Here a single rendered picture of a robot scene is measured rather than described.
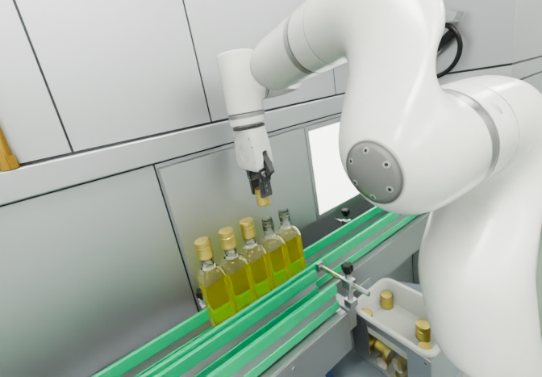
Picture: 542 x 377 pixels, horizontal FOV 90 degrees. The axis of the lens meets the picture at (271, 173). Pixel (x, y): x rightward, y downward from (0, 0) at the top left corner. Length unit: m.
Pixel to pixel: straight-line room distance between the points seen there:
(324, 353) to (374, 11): 0.73
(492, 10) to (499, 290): 1.12
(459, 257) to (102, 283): 0.71
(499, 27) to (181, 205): 1.20
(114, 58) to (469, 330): 0.75
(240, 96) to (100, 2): 0.35
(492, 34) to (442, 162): 1.14
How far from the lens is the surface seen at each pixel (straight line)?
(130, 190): 0.73
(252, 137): 0.60
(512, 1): 1.33
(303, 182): 0.93
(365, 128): 0.22
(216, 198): 0.76
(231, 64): 0.61
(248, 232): 0.68
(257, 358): 0.69
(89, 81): 0.72
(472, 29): 1.36
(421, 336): 0.90
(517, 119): 0.30
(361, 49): 0.29
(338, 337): 0.83
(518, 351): 0.38
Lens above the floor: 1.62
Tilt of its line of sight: 16 degrees down
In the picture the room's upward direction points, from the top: 10 degrees counter-clockwise
